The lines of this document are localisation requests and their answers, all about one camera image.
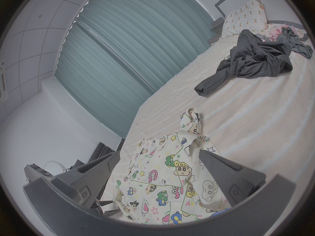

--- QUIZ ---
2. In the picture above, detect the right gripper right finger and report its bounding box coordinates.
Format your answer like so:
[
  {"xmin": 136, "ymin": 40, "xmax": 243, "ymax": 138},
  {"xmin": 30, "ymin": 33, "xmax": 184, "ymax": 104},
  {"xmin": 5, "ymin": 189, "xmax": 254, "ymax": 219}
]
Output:
[{"xmin": 199, "ymin": 149, "xmax": 267, "ymax": 208}]

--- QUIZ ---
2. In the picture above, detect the grey bedside table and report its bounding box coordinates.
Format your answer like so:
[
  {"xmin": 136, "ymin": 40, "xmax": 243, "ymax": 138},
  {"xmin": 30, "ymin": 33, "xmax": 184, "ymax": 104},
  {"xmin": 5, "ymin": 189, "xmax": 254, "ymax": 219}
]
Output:
[{"xmin": 208, "ymin": 19, "xmax": 225, "ymax": 44}]

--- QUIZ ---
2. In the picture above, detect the pink garment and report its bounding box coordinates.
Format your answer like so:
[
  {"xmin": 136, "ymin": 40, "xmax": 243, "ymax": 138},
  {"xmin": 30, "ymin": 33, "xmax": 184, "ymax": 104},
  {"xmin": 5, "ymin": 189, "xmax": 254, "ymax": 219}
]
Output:
[{"xmin": 256, "ymin": 23, "xmax": 308, "ymax": 42}]

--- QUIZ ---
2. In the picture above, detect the white printed pillow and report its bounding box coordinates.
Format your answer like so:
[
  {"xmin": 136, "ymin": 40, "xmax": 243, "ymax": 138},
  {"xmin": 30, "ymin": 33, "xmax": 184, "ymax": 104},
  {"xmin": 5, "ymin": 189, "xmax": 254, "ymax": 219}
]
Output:
[{"xmin": 221, "ymin": 0, "xmax": 268, "ymax": 37}]

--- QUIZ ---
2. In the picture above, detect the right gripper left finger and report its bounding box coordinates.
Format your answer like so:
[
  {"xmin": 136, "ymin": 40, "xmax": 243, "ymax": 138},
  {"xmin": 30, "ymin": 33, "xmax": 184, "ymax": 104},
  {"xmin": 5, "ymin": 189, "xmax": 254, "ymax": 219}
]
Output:
[{"xmin": 50, "ymin": 151, "xmax": 121, "ymax": 209}]

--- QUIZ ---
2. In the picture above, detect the blue-green curtain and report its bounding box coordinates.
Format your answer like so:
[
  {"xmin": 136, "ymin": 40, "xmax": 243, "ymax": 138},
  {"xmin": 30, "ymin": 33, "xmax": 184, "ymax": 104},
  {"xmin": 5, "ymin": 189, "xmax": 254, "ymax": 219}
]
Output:
[{"xmin": 54, "ymin": 0, "xmax": 216, "ymax": 138}]

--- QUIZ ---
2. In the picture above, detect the bed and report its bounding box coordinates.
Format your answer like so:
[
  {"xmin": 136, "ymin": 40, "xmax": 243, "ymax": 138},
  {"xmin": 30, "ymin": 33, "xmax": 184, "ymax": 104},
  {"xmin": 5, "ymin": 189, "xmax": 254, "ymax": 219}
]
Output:
[{"xmin": 108, "ymin": 0, "xmax": 315, "ymax": 223}]

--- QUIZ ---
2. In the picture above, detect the white printed pyjama top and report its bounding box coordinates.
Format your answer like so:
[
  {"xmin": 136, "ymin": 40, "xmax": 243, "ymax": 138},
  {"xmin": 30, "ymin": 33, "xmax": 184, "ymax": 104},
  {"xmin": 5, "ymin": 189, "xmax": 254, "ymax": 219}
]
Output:
[{"xmin": 114, "ymin": 106, "xmax": 233, "ymax": 224}]

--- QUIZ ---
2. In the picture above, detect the dark grey garment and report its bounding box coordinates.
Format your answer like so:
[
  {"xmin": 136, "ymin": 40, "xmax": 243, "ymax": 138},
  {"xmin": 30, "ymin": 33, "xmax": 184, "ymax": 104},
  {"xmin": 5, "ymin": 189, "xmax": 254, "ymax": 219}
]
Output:
[{"xmin": 281, "ymin": 26, "xmax": 314, "ymax": 58}]

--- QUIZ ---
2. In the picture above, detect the black garment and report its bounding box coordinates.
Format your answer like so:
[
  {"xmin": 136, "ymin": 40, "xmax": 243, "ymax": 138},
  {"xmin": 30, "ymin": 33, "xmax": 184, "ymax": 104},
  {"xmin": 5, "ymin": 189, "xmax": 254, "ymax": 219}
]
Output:
[{"xmin": 194, "ymin": 29, "xmax": 293, "ymax": 97}]

